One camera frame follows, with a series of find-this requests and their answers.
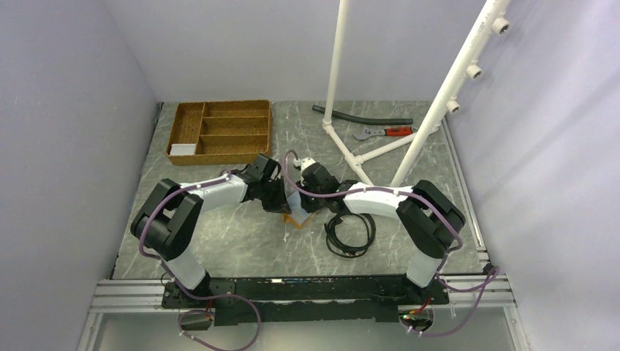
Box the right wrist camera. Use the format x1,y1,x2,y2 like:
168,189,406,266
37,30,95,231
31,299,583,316
295,157,316,172

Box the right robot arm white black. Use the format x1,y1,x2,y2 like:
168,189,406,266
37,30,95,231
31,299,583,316
294,158,466,303

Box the woven brown organizer tray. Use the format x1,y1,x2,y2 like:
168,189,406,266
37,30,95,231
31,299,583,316
165,99,273,166

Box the coiled black cable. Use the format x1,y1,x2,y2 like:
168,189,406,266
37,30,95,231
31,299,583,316
323,209,377,259

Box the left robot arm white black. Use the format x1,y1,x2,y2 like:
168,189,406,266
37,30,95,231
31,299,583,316
130,154,291,307

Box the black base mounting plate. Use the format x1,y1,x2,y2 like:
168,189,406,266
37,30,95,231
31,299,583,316
162,274,449,326

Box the orange card holder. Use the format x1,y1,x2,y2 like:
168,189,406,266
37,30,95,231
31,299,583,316
281,192,314,229

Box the white card stack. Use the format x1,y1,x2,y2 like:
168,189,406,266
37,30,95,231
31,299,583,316
169,143,197,156

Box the aluminium rail frame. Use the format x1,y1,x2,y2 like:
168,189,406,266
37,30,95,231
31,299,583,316
77,121,529,351

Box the white PVC pipe frame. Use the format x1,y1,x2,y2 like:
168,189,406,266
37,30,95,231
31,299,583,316
319,0,512,188

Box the black foam tube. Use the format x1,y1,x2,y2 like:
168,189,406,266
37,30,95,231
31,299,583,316
332,110,414,126

